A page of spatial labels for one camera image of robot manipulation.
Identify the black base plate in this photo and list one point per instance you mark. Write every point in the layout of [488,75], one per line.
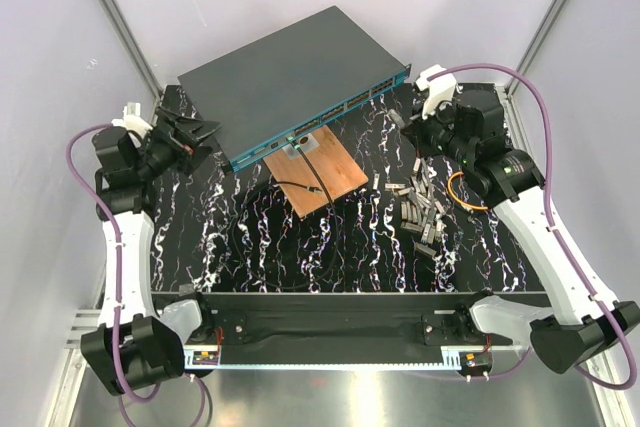
[339,330]

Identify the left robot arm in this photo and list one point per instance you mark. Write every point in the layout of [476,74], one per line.
[135,345]

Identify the wooden board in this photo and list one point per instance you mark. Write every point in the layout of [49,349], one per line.
[335,166]

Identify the teal network switch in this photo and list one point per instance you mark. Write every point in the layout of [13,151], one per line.
[283,86]

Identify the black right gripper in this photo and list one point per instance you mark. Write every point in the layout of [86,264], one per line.
[416,131]

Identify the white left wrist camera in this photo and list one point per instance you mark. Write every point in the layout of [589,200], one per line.
[132,120]

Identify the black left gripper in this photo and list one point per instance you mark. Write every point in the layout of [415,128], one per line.
[186,133]

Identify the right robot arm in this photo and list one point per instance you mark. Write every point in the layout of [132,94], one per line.
[585,317]

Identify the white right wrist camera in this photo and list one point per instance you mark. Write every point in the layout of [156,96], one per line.
[435,86]

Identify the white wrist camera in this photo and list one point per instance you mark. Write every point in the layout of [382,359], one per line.
[435,86]
[132,120]

